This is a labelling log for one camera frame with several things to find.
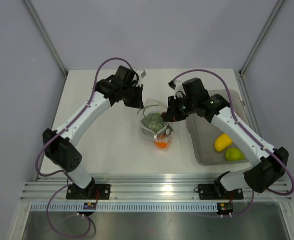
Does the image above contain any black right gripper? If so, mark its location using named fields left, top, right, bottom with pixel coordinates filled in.
left=163, top=94, right=197, bottom=122

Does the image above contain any green netted melon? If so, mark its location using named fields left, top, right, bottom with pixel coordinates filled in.
left=141, top=112, right=164, bottom=134

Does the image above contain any clear zip top bag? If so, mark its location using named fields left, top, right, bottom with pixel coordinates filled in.
left=134, top=98, right=175, bottom=151

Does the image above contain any orange fruit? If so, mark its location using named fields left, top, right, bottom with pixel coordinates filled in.
left=154, top=134, right=170, bottom=149

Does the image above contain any dark red passion fruit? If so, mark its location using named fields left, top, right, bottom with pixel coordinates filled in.
left=161, top=112, right=166, bottom=120

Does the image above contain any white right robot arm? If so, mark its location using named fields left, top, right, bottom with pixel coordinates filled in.
left=163, top=78, right=289, bottom=198

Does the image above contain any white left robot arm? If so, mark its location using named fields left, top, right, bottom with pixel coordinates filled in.
left=43, top=65, right=146, bottom=199

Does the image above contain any yellow fruit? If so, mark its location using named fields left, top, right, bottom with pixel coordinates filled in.
left=214, top=133, right=233, bottom=152

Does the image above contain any right small circuit board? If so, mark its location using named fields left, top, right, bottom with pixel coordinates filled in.
left=217, top=202, right=234, bottom=215

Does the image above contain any small circuit board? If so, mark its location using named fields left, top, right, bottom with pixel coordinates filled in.
left=217, top=202, right=234, bottom=215
left=83, top=202, right=97, bottom=210

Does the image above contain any left small circuit board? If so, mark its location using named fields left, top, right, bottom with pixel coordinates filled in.
left=83, top=202, right=97, bottom=210

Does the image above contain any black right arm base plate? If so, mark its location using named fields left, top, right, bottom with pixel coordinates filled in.
left=194, top=183, right=244, bottom=200

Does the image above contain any aluminium table edge rail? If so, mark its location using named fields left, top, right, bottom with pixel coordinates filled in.
left=20, top=173, right=292, bottom=203

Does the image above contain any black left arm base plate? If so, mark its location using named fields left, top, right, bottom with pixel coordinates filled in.
left=66, top=183, right=111, bottom=200

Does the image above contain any left aluminium frame post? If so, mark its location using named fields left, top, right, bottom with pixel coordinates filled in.
left=22, top=0, right=68, bottom=79

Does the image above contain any aluminium frame post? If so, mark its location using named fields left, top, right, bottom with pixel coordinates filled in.
left=239, top=0, right=286, bottom=77
left=22, top=0, right=68, bottom=79

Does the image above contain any white slotted cable duct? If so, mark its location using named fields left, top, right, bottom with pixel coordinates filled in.
left=31, top=202, right=218, bottom=213

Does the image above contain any right aluminium frame post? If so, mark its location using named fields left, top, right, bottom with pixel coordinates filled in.
left=239, top=0, right=286, bottom=77

